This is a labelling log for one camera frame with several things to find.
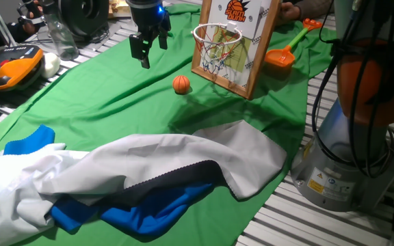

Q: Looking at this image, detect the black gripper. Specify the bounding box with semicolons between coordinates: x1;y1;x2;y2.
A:
129;8;172;70

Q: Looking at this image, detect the small orange toy basketball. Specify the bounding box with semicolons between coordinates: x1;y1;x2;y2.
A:
172;74;192;95

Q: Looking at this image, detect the wooden framed basketball backboard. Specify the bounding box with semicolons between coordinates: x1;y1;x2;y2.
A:
190;0;283;101

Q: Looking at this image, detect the black handheld controller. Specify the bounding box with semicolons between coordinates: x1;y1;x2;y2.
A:
16;0;47;27

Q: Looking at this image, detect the person forearm brown sleeve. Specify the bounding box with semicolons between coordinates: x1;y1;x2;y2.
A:
294;0;334;21

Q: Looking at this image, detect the bare person hand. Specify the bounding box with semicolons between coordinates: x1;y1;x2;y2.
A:
278;1;302;25
21;0;44;35

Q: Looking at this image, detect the tan wooden board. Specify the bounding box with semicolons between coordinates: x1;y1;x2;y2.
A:
107;0;132;18

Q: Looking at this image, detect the green cloth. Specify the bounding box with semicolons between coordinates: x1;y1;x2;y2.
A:
0;3;338;246

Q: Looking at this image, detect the black round spool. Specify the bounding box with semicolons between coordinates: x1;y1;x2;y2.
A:
58;0;111;38

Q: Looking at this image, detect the white hoop with net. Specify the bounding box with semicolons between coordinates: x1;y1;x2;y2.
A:
192;20;244;74

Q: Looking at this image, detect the clear plastic bottle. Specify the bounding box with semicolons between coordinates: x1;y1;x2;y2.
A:
42;2;81;62

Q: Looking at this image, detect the white rounded object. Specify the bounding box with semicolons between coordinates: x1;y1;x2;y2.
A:
40;52;62;79

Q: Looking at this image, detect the white cloth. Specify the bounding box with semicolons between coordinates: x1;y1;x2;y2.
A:
0;119;289;246

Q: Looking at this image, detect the orange and black teach pendant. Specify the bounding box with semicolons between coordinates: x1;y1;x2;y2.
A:
0;45;44;94

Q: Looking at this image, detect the blue cloth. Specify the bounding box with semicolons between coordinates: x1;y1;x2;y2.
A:
3;124;218;240

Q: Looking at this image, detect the orange toy shovel green handle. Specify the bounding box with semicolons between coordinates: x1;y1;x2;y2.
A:
264;18;324;68

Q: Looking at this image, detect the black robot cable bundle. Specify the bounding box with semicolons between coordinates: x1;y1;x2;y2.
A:
311;0;394;179

